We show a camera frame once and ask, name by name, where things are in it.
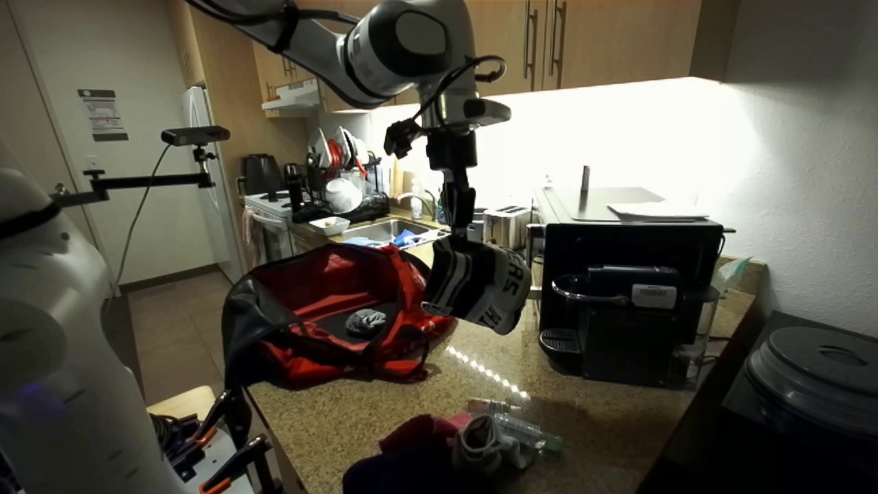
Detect white black striped head sock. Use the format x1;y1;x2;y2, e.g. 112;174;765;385
420;234;536;339

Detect red handled tools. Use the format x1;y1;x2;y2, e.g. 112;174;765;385
149;387;278;494

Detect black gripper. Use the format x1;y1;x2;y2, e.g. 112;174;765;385
425;125;481;248

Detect cluttered dish rack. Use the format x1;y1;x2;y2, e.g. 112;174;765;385
243;127;396;229

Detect wooden wall cabinet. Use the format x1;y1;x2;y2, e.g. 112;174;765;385
251;0;709;94

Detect grey black item in bag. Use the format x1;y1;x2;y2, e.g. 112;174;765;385
343;307;392;339

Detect black cap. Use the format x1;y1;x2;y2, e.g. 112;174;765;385
340;413;479;494

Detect dark upright metal rod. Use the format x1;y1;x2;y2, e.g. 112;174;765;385
577;162;592;217

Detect white paper sheet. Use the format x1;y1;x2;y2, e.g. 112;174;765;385
603;197;712;222

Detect pink cloth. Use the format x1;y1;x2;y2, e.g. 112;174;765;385
380;410;479;461

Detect black coffee machine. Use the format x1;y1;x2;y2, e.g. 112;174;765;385
536;217;728;387

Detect red black bag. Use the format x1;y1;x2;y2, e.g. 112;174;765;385
219;243;462;392

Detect black round lid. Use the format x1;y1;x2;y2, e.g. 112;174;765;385
721;311;878;461

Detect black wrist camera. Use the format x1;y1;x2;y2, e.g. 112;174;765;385
381;115;428;160

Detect paper notice sheet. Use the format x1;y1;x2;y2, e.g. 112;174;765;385
78;85;133;144

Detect black camera on stand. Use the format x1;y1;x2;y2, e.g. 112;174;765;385
49;125;233;210

